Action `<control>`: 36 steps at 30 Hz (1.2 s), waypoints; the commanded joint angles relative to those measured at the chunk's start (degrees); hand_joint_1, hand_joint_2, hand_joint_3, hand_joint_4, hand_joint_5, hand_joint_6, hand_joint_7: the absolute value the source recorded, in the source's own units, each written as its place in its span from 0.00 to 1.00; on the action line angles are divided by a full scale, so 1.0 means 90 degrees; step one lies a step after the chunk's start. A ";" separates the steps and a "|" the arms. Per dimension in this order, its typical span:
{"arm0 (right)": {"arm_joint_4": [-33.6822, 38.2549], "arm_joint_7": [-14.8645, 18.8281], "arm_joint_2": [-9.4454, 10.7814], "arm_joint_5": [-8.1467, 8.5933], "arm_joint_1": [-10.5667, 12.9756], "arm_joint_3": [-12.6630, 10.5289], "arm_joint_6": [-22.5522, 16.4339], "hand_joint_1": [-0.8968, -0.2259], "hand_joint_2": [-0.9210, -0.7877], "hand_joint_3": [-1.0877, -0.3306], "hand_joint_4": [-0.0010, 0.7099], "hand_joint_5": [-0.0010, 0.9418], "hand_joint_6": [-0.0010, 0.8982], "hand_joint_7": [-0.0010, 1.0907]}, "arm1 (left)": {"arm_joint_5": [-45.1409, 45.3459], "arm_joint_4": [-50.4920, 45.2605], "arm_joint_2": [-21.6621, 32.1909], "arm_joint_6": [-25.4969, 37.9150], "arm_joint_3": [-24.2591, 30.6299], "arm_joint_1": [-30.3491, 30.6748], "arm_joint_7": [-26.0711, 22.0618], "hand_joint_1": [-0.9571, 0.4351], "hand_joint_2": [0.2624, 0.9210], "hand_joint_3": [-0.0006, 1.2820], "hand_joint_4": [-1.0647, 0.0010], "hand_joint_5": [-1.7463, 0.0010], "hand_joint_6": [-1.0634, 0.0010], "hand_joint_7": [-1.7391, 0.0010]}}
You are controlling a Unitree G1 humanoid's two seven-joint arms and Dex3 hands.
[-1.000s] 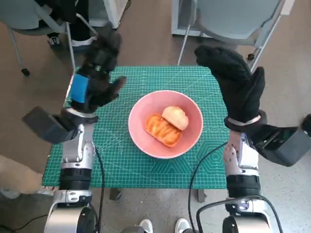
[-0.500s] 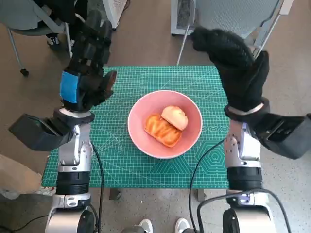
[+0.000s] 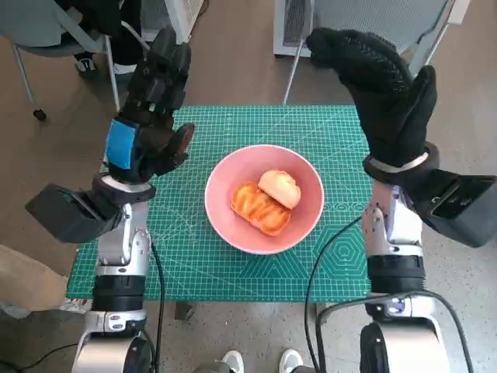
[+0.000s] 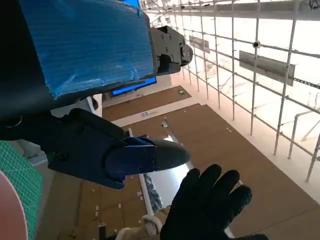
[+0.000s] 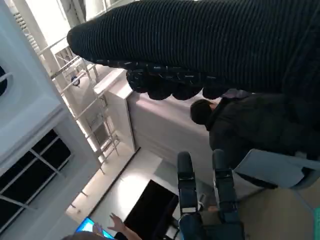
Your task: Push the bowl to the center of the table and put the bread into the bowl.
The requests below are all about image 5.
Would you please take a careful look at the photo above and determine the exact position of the black left hand blue tape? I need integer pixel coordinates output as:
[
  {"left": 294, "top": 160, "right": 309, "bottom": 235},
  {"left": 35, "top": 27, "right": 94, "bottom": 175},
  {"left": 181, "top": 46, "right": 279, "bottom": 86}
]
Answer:
[{"left": 176, "top": 149, "right": 246, "bottom": 240}]

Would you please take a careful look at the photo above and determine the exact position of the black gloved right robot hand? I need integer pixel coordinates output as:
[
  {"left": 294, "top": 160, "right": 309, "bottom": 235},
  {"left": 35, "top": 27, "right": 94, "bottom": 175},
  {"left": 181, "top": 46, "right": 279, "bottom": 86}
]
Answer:
[{"left": 66, "top": 0, "right": 320, "bottom": 101}]

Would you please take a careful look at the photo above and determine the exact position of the grey mesh office chair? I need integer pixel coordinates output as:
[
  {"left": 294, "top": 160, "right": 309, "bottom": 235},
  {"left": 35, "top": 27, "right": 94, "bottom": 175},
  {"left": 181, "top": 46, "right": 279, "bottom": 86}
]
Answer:
[{"left": 233, "top": 148, "right": 320, "bottom": 191}]

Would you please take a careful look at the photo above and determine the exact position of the person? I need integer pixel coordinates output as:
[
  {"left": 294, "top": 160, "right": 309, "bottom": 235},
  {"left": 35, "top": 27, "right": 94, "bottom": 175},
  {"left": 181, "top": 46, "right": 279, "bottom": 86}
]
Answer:
[
  {"left": 189, "top": 91, "right": 320, "bottom": 161},
  {"left": 61, "top": 212, "right": 151, "bottom": 240}
]

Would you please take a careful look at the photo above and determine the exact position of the black monitor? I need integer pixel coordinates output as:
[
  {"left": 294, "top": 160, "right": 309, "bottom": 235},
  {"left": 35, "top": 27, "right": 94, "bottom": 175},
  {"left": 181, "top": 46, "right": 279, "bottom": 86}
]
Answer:
[{"left": 123, "top": 179, "right": 180, "bottom": 238}]

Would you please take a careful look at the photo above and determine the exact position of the green cutting mat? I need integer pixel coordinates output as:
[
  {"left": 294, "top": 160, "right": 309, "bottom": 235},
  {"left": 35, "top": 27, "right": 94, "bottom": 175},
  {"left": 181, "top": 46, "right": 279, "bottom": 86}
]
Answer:
[{"left": 308, "top": 199, "right": 320, "bottom": 240}]

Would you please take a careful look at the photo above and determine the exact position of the tall white cabinet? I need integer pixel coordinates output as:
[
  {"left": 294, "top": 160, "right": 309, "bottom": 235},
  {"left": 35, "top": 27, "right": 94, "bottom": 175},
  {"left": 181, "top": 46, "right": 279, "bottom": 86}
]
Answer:
[{"left": 93, "top": 68, "right": 137, "bottom": 153}]

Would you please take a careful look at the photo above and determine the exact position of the blue lit screen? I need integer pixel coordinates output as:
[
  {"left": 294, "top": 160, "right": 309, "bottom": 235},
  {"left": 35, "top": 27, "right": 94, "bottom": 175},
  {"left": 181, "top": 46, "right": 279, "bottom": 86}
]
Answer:
[{"left": 76, "top": 216, "right": 115, "bottom": 240}]

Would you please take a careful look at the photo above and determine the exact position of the white louvred vent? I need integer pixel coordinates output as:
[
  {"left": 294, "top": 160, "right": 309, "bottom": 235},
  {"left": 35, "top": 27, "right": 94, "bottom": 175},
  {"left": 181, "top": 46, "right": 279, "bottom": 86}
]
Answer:
[{"left": 12, "top": 11, "right": 40, "bottom": 52}]

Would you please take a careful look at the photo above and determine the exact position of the dark window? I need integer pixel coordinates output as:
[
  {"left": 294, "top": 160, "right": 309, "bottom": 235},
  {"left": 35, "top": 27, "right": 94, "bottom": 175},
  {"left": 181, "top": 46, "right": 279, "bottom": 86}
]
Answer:
[{"left": 0, "top": 128, "right": 72, "bottom": 226}]

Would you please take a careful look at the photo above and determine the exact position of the white scaffold frame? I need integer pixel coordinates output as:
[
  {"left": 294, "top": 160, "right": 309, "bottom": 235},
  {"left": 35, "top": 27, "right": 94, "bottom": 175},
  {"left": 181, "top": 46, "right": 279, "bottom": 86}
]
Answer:
[{"left": 37, "top": 42, "right": 121, "bottom": 173}]

